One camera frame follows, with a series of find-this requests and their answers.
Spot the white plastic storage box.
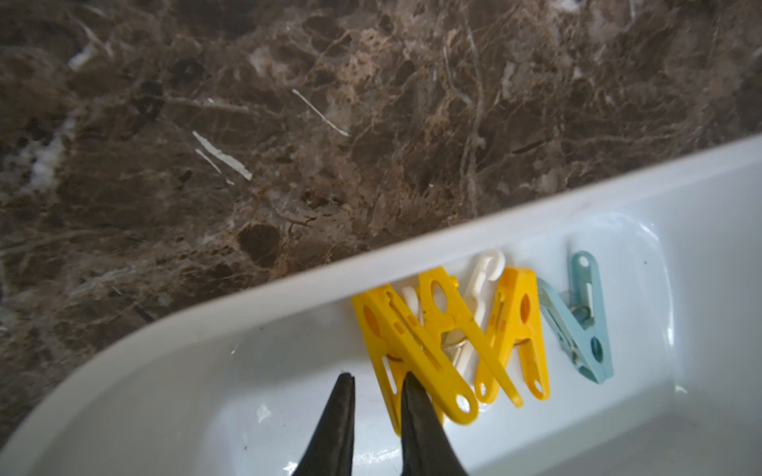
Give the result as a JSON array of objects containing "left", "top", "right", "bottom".
[{"left": 1, "top": 137, "right": 761, "bottom": 475}]

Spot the white clothespin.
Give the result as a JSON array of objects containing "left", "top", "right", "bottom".
[{"left": 400, "top": 250, "right": 506, "bottom": 386}]

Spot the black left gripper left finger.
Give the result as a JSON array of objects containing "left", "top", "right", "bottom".
[{"left": 292, "top": 372, "right": 355, "bottom": 476}]

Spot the light blue clothespin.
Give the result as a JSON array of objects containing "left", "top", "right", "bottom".
[{"left": 538, "top": 251, "right": 614, "bottom": 384}]

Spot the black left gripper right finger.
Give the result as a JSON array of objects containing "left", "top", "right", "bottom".
[{"left": 401, "top": 372, "right": 466, "bottom": 476}]

